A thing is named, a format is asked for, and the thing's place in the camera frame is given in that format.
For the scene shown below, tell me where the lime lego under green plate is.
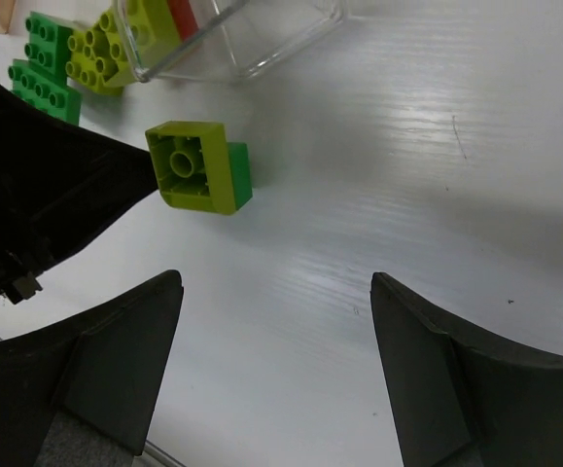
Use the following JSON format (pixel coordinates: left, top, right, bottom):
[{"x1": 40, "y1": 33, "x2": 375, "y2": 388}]
[{"x1": 65, "y1": 9, "x2": 130, "y2": 96}]

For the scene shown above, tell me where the small red lego brick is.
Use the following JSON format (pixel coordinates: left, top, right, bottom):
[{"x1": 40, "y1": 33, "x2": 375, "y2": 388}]
[{"x1": 167, "y1": 0, "x2": 198, "y2": 41}]

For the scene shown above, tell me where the lime curved lego brick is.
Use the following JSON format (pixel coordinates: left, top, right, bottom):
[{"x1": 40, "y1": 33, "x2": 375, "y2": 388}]
[{"x1": 145, "y1": 121, "x2": 237, "y2": 215}]

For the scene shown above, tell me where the lime 2x2 lego brick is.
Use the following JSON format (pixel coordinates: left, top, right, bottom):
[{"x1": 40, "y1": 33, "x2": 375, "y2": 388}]
[{"x1": 125, "y1": 0, "x2": 181, "y2": 50}]

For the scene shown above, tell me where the clear plastic container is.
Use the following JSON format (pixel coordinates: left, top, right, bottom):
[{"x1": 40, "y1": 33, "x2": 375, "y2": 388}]
[{"x1": 112, "y1": 0, "x2": 348, "y2": 83}]

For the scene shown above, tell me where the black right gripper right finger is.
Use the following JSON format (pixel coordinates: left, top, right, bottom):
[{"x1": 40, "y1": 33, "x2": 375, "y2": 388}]
[{"x1": 370, "y1": 272, "x2": 563, "y2": 466}]

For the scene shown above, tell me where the green L-shaped lego plate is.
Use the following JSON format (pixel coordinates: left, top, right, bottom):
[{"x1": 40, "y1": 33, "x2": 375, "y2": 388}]
[{"x1": 8, "y1": 12, "x2": 82, "y2": 126}]

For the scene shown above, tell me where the green curved lego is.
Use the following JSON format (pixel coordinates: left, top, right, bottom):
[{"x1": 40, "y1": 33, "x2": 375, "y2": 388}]
[{"x1": 228, "y1": 142, "x2": 253, "y2": 210}]

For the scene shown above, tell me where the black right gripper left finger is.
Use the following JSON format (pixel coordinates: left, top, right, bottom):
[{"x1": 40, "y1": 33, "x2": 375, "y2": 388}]
[{"x1": 0, "y1": 269, "x2": 183, "y2": 466}]

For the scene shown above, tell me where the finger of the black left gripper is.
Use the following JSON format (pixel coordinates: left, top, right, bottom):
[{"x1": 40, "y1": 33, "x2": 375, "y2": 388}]
[{"x1": 0, "y1": 85, "x2": 158, "y2": 304}]

